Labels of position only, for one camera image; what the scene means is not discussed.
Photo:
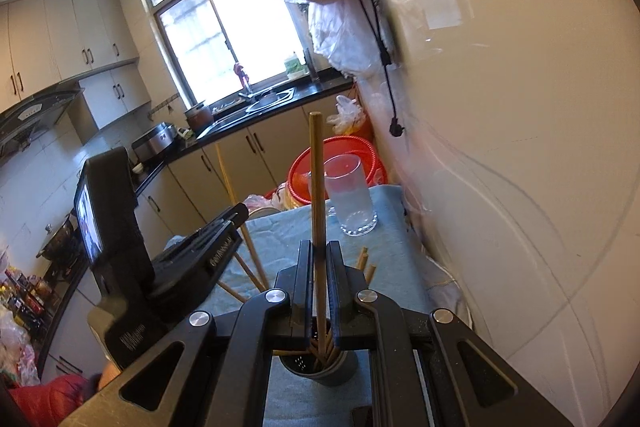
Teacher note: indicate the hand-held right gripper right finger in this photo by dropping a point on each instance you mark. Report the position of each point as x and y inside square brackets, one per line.
[334, 279]

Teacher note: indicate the brown wooden chopstick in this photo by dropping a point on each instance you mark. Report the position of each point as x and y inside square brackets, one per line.
[316, 182]

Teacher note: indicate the black kitchen countertop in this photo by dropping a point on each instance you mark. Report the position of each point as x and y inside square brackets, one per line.
[225, 129]

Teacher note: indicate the beige cabinets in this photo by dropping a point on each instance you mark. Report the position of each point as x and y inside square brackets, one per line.
[280, 147]
[65, 37]

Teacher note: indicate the silver rice cooker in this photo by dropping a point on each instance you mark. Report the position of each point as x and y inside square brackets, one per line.
[155, 142]

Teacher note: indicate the beige upper cabinets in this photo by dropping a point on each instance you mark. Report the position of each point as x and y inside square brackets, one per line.
[65, 37]

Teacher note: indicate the brown clay pot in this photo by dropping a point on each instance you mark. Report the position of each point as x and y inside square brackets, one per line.
[198, 118]

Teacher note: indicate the clear glass cup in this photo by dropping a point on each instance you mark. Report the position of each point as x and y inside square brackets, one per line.
[350, 202]

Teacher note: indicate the hanging white plastic bag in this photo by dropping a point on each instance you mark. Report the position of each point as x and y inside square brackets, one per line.
[345, 37]

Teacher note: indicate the dark grey utensil holder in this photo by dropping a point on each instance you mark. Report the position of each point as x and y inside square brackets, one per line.
[320, 374]

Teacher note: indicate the row of sauce bottles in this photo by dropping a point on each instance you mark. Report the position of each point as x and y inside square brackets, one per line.
[25, 297]

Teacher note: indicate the snack bags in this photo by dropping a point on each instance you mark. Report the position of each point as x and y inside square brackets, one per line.
[260, 205]

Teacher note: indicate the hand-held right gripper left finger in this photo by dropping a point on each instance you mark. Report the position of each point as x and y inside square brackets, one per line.
[302, 279]

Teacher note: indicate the heap of plastic bags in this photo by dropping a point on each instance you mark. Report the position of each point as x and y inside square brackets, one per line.
[15, 347]

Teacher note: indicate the person's left hand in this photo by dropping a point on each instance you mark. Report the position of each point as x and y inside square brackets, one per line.
[107, 377]

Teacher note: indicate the red plastic basin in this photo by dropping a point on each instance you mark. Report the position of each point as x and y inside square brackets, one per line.
[302, 177]

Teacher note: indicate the dark frying pan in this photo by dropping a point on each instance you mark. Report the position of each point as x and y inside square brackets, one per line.
[60, 242]

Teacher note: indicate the kitchen sink with faucet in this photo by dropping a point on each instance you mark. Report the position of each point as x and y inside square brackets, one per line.
[260, 99]

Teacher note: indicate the black range hood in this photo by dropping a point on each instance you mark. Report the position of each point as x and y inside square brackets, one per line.
[35, 117]

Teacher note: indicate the person's left forearm red sleeve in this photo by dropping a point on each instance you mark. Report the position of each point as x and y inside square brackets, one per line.
[50, 399]

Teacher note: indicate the kitchen window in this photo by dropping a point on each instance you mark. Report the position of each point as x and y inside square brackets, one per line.
[215, 22]

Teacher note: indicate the crumpled clear plastic bag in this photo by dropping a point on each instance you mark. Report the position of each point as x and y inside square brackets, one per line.
[347, 114]

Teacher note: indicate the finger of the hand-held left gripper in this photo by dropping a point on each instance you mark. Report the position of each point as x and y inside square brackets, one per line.
[232, 213]
[210, 239]

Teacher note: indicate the pale wooden chopstick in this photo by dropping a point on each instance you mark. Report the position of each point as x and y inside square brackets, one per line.
[227, 177]

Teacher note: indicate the green box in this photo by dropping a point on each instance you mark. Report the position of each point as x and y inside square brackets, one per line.
[295, 66]

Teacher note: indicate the beige lower cabinets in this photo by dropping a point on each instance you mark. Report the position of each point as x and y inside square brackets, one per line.
[280, 147]

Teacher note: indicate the bunch of wooden chopsticks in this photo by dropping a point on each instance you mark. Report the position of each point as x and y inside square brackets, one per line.
[364, 257]

